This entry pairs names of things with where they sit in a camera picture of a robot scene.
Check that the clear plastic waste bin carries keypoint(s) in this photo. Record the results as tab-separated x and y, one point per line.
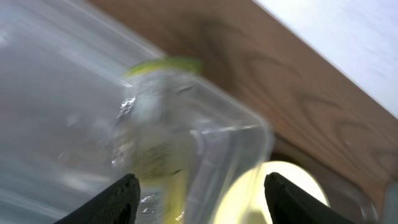
62	64

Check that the silver green snack wrapper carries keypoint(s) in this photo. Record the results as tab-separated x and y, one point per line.
151	138

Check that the yellow plastic plate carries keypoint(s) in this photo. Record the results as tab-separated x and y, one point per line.
245	201

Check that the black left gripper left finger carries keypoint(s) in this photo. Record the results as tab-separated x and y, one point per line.
117	204

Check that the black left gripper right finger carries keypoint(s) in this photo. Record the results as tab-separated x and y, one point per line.
289	204

